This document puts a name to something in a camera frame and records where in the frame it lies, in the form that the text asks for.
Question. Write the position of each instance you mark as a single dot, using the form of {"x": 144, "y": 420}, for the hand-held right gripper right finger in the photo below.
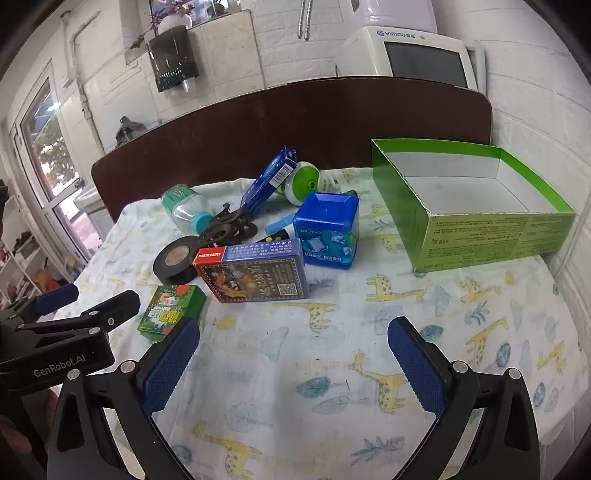
{"x": 415, "y": 369}

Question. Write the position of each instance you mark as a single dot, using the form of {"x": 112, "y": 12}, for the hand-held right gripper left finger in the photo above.
{"x": 168, "y": 369}

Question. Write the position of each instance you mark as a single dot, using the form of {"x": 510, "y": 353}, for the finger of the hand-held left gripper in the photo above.
{"x": 57, "y": 295}
{"x": 115, "y": 304}

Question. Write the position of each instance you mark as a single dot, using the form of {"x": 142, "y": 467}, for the small green printed box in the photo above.
{"x": 168, "y": 309}

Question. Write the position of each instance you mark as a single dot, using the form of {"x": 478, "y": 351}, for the black tape roll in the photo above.
{"x": 175, "y": 265}

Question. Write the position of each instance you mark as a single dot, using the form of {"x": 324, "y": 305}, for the clear bottle with green label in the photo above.
{"x": 184, "y": 210}

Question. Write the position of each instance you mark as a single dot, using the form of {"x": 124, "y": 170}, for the red and blue card box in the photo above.
{"x": 249, "y": 277}

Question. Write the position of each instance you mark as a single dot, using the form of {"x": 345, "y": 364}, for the brown hair claw clip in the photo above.
{"x": 217, "y": 233}
{"x": 244, "y": 228}

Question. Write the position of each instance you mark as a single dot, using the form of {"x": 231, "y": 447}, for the green cardboard box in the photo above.
{"x": 485, "y": 235}

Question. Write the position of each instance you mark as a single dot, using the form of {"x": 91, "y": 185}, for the blue square plastic box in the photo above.
{"x": 325, "y": 221}

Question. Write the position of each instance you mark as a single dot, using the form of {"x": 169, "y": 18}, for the blue medicine box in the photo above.
{"x": 272, "y": 175}

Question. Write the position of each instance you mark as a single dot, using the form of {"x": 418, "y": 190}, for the green and white repellent device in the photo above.
{"x": 300, "y": 182}

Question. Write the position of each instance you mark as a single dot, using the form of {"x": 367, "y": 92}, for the white storage shelf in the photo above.
{"x": 23, "y": 258}

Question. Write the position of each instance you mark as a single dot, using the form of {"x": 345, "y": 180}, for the giraffe printed cloth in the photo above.
{"x": 323, "y": 369}

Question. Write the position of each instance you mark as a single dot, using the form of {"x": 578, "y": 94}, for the white sink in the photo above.
{"x": 92, "y": 207}

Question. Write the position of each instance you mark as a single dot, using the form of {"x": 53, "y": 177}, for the glass door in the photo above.
{"x": 46, "y": 138}

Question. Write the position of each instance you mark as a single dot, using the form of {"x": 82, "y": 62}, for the brown wooden headboard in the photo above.
{"x": 231, "y": 129}

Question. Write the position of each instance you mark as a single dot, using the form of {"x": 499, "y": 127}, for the beige stone slab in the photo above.
{"x": 226, "y": 50}

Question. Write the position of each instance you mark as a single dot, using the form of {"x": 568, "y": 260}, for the white round vase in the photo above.
{"x": 175, "y": 21}

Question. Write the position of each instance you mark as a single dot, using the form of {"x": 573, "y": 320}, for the purple leafed plant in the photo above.
{"x": 159, "y": 11}

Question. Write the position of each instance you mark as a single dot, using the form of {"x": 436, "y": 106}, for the white flat panel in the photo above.
{"x": 478, "y": 64}

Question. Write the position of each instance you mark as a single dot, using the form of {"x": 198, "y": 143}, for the white purifier with screen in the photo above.
{"x": 369, "y": 50}

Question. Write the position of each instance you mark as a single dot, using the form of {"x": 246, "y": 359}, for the white water tank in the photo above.
{"x": 392, "y": 14}

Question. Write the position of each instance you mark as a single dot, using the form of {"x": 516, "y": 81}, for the dark green wall holder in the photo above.
{"x": 173, "y": 55}

